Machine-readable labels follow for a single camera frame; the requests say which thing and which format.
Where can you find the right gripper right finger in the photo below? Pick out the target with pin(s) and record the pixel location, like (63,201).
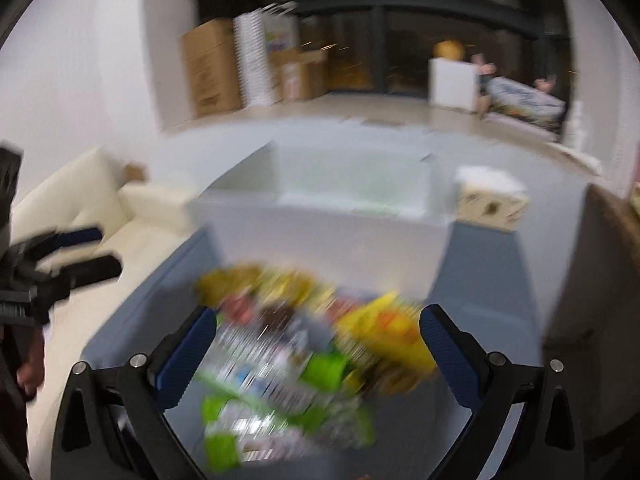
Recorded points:
(546,442)

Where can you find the printed long flat box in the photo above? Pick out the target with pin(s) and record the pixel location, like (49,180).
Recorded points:
(527,104)

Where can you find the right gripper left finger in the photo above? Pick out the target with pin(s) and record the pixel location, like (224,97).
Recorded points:
(111,422)

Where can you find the green snack packet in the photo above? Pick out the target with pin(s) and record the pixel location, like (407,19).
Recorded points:
(237,434)
(278,370)

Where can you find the white foam box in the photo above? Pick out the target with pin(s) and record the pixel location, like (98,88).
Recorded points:
(452,84)

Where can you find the left hand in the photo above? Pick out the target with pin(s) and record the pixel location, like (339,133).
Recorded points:
(31,374)

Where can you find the small open cardboard box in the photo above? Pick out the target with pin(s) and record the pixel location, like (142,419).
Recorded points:
(301,74)

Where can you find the orange round fruit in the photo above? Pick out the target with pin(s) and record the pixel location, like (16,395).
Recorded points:
(450,49)

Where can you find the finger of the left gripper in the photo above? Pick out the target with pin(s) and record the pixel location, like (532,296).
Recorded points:
(75,237)
(85,273)

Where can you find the large brown cardboard box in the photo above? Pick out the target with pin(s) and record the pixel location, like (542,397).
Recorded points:
(209,54)

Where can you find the white cardboard box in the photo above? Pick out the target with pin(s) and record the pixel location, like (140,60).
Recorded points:
(364,218)

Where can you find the yellow sunflower seed packet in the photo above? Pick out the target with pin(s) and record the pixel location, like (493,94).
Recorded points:
(382,339)

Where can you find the tissue pack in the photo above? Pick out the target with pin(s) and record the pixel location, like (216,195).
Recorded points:
(490,198)

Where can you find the brown side cabinet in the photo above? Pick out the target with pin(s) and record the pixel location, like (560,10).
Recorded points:
(594,329)

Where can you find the green triangular pea packet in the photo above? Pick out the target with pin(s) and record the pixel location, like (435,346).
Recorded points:
(212,287)

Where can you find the white dotted paper bag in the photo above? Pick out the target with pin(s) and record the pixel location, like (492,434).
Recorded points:
(257,35)

